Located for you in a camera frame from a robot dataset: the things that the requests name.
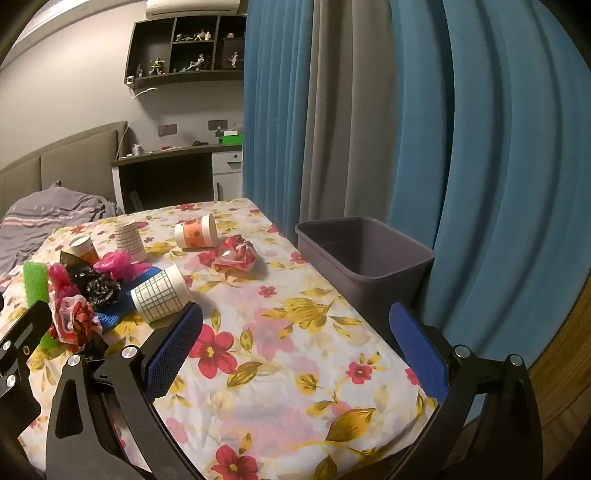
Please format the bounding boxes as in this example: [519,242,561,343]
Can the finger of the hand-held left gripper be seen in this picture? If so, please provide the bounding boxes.
[0,300,52,370]
[0,364,42,438]

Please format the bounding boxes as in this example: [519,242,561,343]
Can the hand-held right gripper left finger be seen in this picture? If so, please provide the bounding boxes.
[45,302,206,480]

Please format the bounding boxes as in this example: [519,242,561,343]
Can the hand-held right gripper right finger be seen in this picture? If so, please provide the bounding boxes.
[389,301,543,480]

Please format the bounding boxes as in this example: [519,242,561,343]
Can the blue foam mesh sleeve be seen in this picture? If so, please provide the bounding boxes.
[95,265,160,330]

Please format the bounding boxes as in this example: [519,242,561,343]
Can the grey plastic bin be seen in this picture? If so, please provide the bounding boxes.
[295,216,436,319]

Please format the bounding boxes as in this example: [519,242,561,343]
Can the pink plastic bag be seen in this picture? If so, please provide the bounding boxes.
[93,251,151,282]

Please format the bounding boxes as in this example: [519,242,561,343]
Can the green foam mesh sleeve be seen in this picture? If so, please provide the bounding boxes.
[23,262,57,352]

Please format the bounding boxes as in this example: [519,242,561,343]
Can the red and white plastic bag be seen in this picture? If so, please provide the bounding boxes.
[50,295,103,352]
[211,234,258,273]

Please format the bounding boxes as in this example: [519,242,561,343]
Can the white grid paper cup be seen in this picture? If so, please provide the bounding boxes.
[130,264,191,322]
[114,220,146,261]

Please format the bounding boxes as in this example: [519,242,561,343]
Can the magenta plastic bag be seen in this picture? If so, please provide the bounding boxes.
[48,264,79,296]

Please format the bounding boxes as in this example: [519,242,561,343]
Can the black plastic bag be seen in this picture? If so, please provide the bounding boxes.
[69,265,122,308]
[60,251,92,274]

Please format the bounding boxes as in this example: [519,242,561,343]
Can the orange dotted paper cup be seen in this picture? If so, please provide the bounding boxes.
[174,213,220,250]
[68,235,100,264]

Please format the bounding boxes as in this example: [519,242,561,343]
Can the grey padded headboard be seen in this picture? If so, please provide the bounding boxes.
[0,121,129,217]

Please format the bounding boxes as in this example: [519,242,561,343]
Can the white drawer cabinet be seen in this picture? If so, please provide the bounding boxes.
[211,151,244,201]

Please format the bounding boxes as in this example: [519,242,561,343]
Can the dark top desk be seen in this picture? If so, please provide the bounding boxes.
[111,144,244,214]

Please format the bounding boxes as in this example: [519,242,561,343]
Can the blue curtain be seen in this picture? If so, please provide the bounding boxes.
[388,0,591,416]
[243,0,320,232]

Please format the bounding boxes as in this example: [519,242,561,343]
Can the grey curtain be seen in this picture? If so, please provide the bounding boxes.
[298,0,395,232]

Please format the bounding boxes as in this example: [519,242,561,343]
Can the row of small figurines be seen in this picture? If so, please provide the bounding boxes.
[127,30,245,78]

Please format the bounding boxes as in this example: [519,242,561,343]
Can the white air conditioner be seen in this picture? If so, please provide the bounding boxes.
[145,0,241,19]

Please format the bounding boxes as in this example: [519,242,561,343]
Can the dark wall shelf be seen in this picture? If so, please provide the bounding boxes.
[124,15,246,89]

